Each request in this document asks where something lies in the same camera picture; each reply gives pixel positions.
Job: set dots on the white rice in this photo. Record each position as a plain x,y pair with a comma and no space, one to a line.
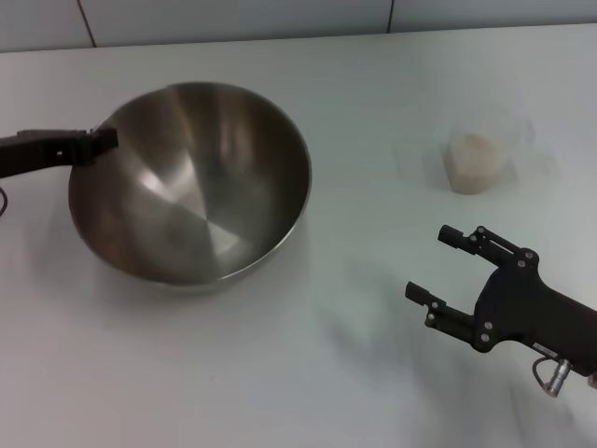
476,161

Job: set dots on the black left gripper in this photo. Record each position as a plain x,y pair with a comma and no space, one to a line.
32,151

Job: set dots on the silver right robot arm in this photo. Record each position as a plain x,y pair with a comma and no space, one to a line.
593,379

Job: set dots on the clear plastic measuring cup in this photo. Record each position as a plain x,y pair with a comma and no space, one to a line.
513,135

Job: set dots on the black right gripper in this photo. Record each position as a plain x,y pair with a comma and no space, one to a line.
527,308

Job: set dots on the stainless steel mixing bowl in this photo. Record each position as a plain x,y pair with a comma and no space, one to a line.
196,186

